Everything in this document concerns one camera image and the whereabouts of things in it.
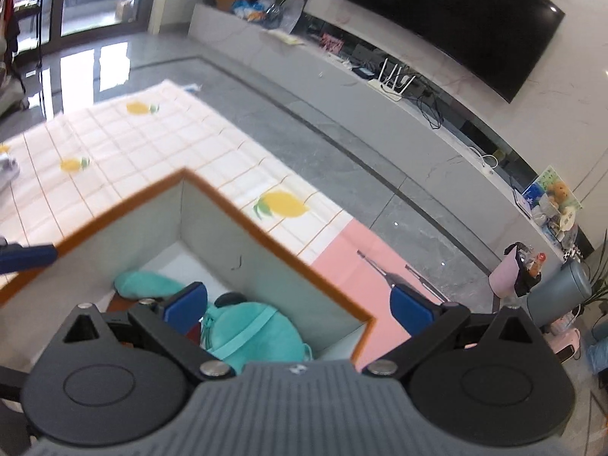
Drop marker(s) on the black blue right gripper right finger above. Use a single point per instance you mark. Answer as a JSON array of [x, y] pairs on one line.
[[431, 327]]

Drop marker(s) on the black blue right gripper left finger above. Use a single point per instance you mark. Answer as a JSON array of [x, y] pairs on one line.
[[163, 327]]

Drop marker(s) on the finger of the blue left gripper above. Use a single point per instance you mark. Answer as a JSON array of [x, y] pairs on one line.
[[15, 258]]

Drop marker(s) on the teal plush toy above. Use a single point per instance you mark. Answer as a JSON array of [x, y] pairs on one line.
[[233, 328]]

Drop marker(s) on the orange rimmed storage box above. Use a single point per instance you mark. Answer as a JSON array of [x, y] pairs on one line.
[[182, 225]]

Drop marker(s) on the lemon print checked tablecloth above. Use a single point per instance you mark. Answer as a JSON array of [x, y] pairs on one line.
[[76, 166]]

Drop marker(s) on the pink trash bin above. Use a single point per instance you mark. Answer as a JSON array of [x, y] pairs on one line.
[[518, 272]]

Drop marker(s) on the pink small heater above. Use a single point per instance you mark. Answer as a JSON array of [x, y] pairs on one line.
[[566, 344]]

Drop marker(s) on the grey metal trash can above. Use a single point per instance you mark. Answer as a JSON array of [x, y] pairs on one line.
[[561, 293]]

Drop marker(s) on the picture with toys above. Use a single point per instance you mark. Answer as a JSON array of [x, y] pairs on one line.
[[553, 207]]

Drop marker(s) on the white marble tv bench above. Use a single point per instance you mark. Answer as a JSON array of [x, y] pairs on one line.
[[434, 159]]

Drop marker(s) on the white wifi router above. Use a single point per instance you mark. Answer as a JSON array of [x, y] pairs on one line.
[[393, 80]]

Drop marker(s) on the black wall television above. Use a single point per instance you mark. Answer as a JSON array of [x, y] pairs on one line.
[[498, 41]]

